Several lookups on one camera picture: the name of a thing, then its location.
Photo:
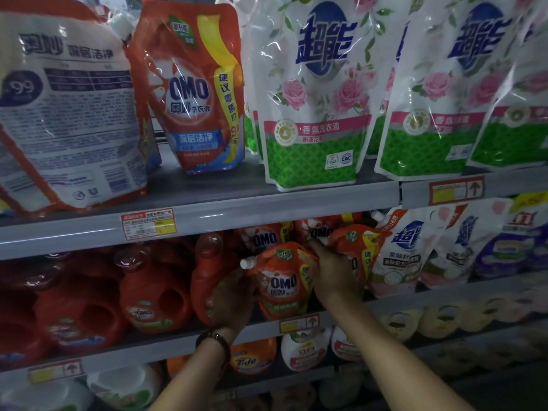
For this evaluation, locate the person's left hand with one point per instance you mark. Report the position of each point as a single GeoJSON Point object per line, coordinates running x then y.
{"type": "Point", "coordinates": [233, 304]}

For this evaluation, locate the person's right forearm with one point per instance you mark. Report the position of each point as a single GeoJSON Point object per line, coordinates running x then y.
{"type": "Point", "coordinates": [402, 364]}

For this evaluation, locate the row of red detergent bottles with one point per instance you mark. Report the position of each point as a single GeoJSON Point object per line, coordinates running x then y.
{"type": "Point", "coordinates": [103, 299]}

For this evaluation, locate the red-framed price tag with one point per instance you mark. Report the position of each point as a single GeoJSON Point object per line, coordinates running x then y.
{"type": "Point", "coordinates": [300, 323]}
{"type": "Point", "coordinates": [148, 225]}
{"type": "Point", "coordinates": [56, 370]}
{"type": "Point", "coordinates": [456, 191]}

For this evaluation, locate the row of pale round packs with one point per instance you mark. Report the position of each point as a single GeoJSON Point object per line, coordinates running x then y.
{"type": "Point", "coordinates": [479, 372]}

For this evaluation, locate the purple yellow-top Liby pouch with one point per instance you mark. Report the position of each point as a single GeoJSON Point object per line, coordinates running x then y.
{"type": "Point", "coordinates": [518, 244]}

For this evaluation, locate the white pink-label bottle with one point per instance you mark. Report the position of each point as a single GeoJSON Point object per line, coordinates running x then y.
{"type": "Point", "coordinates": [344, 346]}

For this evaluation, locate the person's right hand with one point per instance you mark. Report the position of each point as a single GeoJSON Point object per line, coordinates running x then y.
{"type": "Point", "coordinates": [338, 278]}

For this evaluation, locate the white green-label bottle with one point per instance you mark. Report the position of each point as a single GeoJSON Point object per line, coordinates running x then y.
{"type": "Point", "coordinates": [306, 351]}

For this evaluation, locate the row of pale yellow bottles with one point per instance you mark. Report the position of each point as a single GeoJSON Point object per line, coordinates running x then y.
{"type": "Point", "coordinates": [462, 316]}

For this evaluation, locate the person's left forearm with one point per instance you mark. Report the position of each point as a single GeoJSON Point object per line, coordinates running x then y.
{"type": "Point", "coordinates": [188, 381]}

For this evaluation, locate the grey metal shelf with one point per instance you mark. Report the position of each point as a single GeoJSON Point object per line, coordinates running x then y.
{"type": "Point", "coordinates": [223, 209]}

